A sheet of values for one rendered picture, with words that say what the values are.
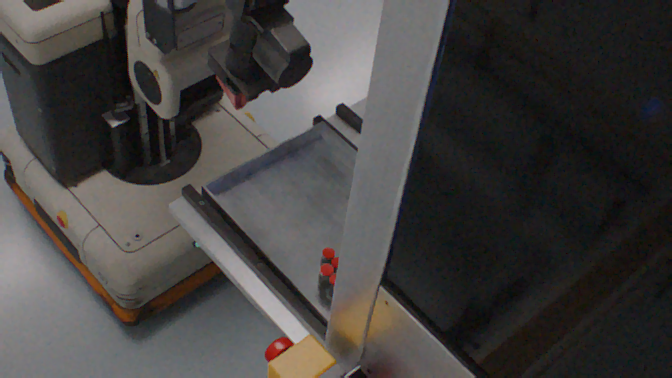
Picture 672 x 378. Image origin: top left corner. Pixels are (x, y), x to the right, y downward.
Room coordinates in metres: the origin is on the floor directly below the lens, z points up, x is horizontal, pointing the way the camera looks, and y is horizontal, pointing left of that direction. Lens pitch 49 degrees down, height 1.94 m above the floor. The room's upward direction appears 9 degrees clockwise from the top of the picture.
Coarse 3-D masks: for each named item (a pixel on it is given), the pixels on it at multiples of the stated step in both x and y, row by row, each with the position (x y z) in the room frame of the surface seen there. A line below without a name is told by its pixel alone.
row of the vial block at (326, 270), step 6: (336, 258) 0.74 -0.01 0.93; (324, 264) 0.73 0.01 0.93; (336, 264) 0.73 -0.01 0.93; (324, 270) 0.72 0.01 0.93; (330, 270) 0.72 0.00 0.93; (336, 270) 0.73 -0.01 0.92; (318, 276) 0.72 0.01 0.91; (324, 276) 0.71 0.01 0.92; (330, 276) 0.71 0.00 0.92; (318, 282) 0.71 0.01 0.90; (324, 282) 0.71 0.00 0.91; (318, 288) 0.71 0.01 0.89; (324, 288) 0.71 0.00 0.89
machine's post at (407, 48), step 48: (384, 0) 0.55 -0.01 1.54; (432, 0) 0.52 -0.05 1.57; (384, 48) 0.55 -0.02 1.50; (432, 48) 0.51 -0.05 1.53; (384, 96) 0.54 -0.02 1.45; (384, 144) 0.53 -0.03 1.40; (384, 192) 0.52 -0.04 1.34; (384, 240) 0.52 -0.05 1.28; (336, 288) 0.55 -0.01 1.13; (336, 336) 0.54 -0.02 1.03
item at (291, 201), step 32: (320, 128) 1.04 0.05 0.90; (256, 160) 0.93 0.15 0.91; (288, 160) 0.97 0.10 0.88; (320, 160) 0.98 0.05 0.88; (352, 160) 0.98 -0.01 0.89; (224, 192) 0.87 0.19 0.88; (256, 192) 0.88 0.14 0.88; (288, 192) 0.90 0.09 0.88; (320, 192) 0.91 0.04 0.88; (256, 224) 0.82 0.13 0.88; (288, 224) 0.83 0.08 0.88; (320, 224) 0.84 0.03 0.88; (288, 256) 0.76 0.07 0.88; (320, 256) 0.77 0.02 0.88; (320, 320) 0.65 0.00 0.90
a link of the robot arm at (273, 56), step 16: (240, 0) 0.83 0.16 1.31; (288, 0) 0.88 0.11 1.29; (240, 16) 0.82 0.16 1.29; (256, 16) 0.83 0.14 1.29; (272, 16) 0.84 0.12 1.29; (288, 16) 0.85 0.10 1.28; (272, 32) 0.81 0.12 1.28; (288, 32) 0.82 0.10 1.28; (256, 48) 0.82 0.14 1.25; (272, 48) 0.81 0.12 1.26; (288, 48) 0.80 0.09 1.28; (304, 48) 0.81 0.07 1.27; (272, 64) 0.79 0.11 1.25; (288, 64) 0.79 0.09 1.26; (304, 64) 0.81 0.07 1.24; (288, 80) 0.79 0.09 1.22
